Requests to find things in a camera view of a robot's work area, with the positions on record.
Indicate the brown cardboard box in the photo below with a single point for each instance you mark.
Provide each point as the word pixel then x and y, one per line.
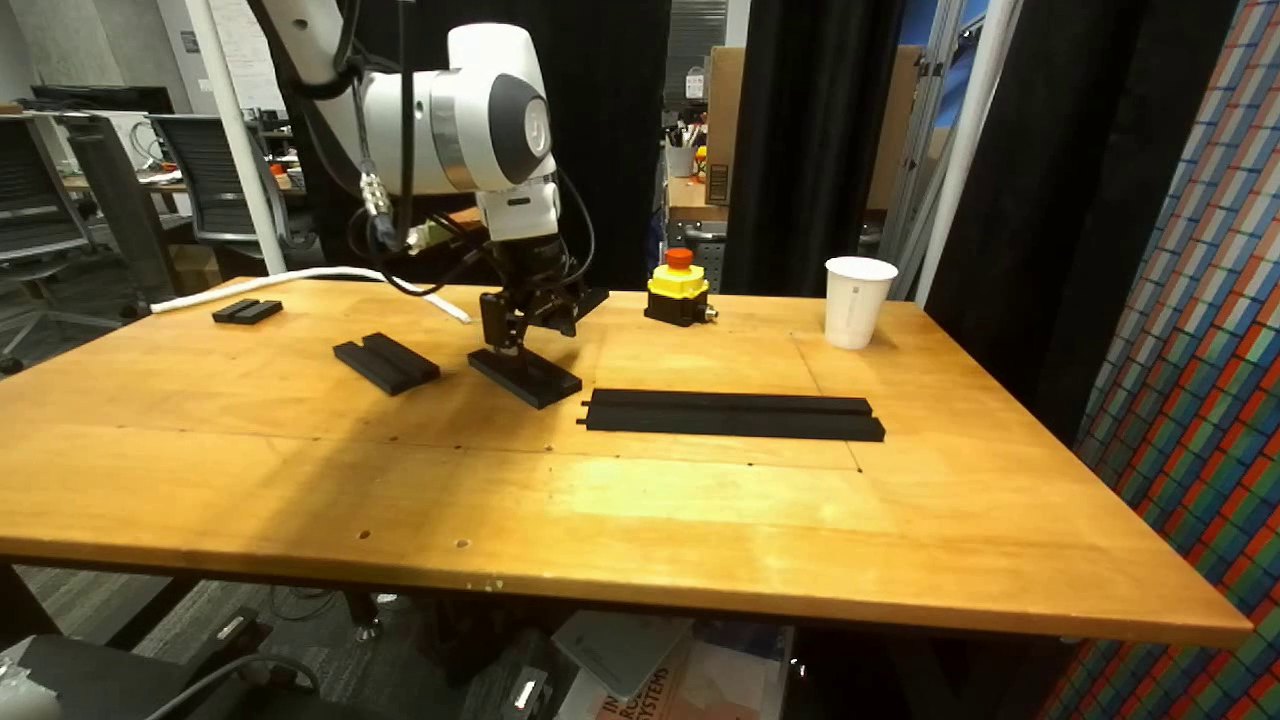
pixel 724 123

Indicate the white paper cup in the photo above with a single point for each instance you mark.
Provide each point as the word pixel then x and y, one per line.
pixel 860 307

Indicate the white metal pole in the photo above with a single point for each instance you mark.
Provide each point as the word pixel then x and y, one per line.
pixel 243 134

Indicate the yellow emergency stop button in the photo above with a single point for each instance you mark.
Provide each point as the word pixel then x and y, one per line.
pixel 679 284

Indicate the black curtain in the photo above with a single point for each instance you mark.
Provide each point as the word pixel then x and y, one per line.
pixel 815 134
pixel 1082 201
pixel 613 134

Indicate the multicolour patterned backdrop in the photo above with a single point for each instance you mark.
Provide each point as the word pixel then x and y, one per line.
pixel 1200 401

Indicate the small black slotted block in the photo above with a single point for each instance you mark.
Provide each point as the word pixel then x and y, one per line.
pixel 244 310

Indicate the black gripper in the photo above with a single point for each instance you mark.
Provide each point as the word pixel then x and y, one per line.
pixel 535 271

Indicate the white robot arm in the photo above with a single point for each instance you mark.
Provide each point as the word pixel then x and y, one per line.
pixel 454 123

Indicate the white vertical post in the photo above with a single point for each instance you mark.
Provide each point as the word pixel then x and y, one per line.
pixel 966 134

